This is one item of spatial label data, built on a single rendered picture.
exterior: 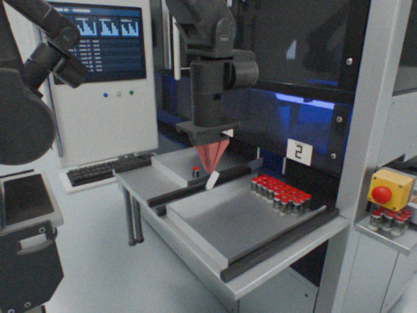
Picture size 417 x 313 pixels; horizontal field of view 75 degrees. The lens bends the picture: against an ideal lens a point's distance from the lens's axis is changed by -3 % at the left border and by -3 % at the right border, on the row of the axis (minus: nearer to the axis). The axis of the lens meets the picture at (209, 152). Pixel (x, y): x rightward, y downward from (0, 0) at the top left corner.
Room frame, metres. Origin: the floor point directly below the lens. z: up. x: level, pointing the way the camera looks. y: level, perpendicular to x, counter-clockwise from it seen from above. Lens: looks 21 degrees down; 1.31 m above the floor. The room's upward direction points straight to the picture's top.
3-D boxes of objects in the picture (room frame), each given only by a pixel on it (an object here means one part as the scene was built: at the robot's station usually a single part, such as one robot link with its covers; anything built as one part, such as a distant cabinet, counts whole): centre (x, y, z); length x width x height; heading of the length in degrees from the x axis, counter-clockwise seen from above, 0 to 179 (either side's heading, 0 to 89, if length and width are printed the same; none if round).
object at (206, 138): (0.48, 0.01, 1.13); 0.07 x 0.07 x 0.09; 36
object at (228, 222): (0.65, -0.10, 0.90); 0.34 x 0.26 x 0.04; 126
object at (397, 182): (0.58, -0.44, 1.00); 0.08 x 0.07 x 0.07; 126
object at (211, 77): (0.49, 0.00, 1.26); 0.07 x 0.06 x 0.07; 129
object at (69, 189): (1.16, 0.43, 0.79); 0.45 x 0.28 x 0.03; 124
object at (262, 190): (0.71, -0.19, 0.90); 0.18 x 0.02 x 0.05; 36
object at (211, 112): (0.49, 0.00, 1.20); 0.10 x 0.07 x 0.07; 126
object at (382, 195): (0.56, -0.40, 0.99); 0.04 x 0.04 x 0.04; 36
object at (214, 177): (0.76, 0.03, 0.91); 0.14 x 0.03 x 0.06; 127
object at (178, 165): (0.99, 0.01, 0.90); 0.34 x 0.26 x 0.04; 126
